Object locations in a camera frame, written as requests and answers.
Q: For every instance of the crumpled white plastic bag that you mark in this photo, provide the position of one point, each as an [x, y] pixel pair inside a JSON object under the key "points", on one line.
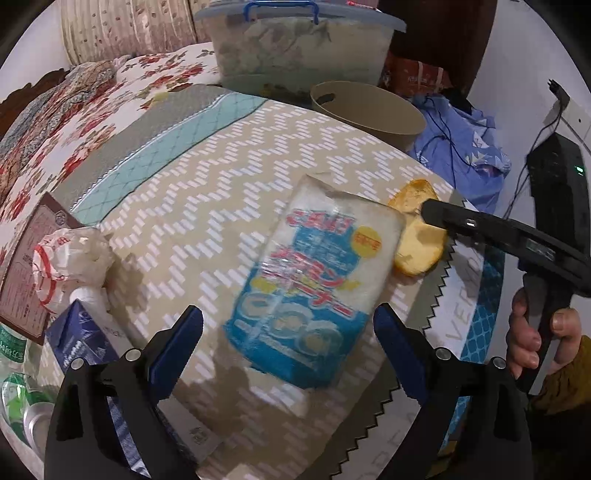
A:
{"points": [[74, 263]]}

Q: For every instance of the floral curtain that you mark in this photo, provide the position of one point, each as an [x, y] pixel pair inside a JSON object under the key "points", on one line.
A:
{"points": [[129, 27]]}

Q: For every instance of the carved wooden headboard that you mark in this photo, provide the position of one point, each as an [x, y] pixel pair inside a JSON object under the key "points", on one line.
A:
{"points": [[18, 92]]}

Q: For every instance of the beige plastic bin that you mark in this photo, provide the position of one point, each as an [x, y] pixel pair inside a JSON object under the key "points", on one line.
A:
{"points": [[369, 115]]}

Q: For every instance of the yellow sponge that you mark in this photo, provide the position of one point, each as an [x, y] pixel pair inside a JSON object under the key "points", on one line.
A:
{"points": [[422, 249]]}

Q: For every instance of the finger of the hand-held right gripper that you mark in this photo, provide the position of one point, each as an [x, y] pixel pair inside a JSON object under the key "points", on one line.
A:
{"points": [[466, 224]]}

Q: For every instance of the floral bedsheet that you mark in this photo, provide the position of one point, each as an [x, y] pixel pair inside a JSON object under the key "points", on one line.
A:
{"points": [[115, 106]]}

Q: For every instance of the brown printed card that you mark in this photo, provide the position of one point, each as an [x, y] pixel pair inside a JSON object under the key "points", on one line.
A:
{"points": [[23, 258]]}

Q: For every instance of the black electronic box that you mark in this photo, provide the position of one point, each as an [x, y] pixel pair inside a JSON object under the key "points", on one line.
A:
{"points": [[561, 170]]}

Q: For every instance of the white power strip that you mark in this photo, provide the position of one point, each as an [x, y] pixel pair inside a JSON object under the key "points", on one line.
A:
{"points": [[575, 110]]}

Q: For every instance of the blue cloth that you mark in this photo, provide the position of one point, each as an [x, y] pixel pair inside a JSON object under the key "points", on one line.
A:
{"points": [[466, 152]]}

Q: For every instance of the person's right hand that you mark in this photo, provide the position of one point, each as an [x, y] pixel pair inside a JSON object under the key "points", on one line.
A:
{"points": [[521, 337]]}

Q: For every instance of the clear bottle green label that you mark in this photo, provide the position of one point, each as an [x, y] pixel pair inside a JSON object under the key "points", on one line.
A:
{"points": [[18, 397]]}

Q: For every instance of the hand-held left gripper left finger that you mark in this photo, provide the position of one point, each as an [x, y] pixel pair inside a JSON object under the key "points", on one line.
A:
{"points": [[178, 350]]}

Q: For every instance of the blue and white sponge packet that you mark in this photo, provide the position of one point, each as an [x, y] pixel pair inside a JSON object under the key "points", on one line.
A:
{"points": [[314, 286]]}

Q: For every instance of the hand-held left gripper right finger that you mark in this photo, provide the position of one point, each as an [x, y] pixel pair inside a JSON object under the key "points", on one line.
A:
{"points": [[397, 350]]}

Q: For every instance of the blue carton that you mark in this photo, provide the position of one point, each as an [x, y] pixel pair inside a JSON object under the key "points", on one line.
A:
{"points": [[83, 337]]}

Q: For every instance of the patchwork floral quilt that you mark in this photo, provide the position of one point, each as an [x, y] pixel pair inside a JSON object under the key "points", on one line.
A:
{"points": [[55, 97]]}

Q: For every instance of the beige zigzag mat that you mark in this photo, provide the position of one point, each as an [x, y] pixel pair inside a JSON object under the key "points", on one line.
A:
{"points": [[207, 184]]}

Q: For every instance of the orange packet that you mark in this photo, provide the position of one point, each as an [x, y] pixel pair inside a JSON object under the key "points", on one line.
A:
{"points": [[415, 71]]}

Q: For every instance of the person's right forearm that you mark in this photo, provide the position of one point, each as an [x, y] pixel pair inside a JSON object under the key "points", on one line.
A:
{"points": [[568, 374]]}

